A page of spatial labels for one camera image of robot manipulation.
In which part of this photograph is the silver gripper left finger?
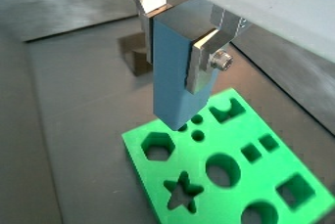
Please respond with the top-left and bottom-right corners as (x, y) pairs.
(123, 0), (168, 66)

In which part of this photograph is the blue rectangular block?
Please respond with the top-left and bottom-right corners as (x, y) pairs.
(152, 0), (216, 130)

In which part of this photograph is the green shape sorting board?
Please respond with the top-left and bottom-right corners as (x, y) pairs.
(123, 89), (335, 224)

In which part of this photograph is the dark brown arch block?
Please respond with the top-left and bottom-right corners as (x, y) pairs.
(117, 32), (151, 76)

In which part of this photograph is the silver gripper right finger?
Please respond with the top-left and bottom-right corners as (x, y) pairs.
(186, 5), (251, 94)

